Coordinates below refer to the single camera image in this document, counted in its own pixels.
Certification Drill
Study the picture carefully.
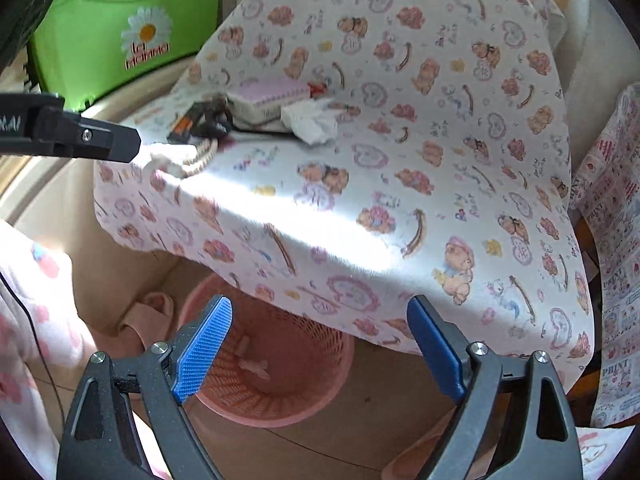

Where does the black coffee sachet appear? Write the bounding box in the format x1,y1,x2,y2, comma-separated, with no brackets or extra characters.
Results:
166,102,210,144

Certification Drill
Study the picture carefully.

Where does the pink gingham tissue pack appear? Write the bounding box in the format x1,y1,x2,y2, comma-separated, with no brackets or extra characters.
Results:
226,76,310,126

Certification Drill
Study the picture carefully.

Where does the white tissue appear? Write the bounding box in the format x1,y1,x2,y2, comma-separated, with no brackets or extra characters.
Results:
280,99,340,146

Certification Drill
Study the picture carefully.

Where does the pink slipper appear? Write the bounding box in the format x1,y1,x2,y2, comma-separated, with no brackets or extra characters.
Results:
118,292,175,349

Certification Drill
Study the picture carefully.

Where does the pink mesh waste basket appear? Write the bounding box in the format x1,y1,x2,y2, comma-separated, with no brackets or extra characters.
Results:
178,273,355,428

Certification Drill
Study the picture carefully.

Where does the green plastic storage box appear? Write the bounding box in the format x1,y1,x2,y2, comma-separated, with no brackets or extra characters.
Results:
28,0,220,110

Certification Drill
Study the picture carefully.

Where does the print pattern cloth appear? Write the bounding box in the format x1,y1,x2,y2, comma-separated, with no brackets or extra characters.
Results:
570,82,640,428

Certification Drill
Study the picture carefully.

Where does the bear print chair cover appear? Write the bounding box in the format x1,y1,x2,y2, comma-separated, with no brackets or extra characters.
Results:
93,0,594,388

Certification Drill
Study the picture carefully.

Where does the small red candy wrapper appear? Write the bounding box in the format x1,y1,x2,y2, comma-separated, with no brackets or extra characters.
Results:
307,81,328,99

